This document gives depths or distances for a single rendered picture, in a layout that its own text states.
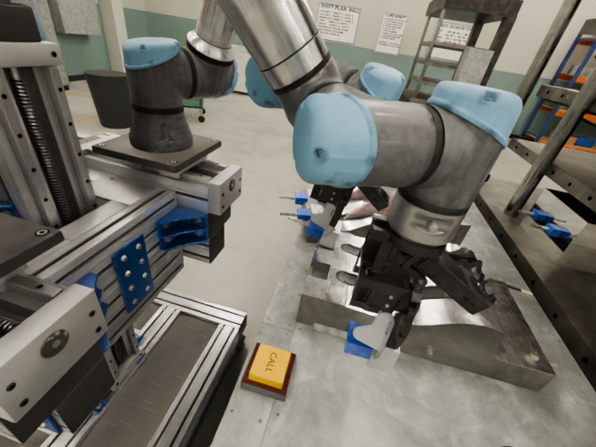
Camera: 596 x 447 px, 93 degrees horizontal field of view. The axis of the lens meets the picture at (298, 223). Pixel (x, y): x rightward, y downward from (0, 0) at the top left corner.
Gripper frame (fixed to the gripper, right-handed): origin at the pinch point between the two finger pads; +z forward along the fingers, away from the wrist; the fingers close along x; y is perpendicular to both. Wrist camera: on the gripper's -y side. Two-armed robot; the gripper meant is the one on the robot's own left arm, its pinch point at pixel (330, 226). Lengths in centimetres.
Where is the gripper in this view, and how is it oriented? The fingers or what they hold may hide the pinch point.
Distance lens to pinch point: 69.8
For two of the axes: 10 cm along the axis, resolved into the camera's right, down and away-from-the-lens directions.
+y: -9.4, -3.5, 0.3
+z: -2.4, 7.0, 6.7
